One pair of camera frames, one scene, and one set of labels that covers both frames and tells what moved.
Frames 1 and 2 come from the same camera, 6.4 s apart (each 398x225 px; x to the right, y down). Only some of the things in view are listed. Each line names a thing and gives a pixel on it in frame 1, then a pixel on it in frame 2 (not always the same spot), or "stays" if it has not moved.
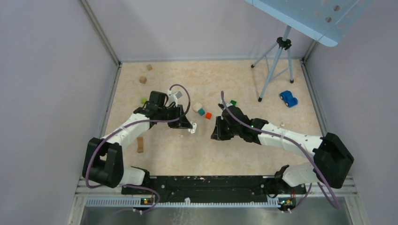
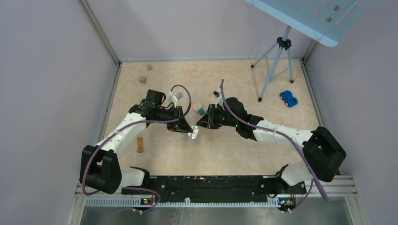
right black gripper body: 225,131 → 217,116
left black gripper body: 172,113 stays
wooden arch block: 140,146 stays
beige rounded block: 196,106 stays
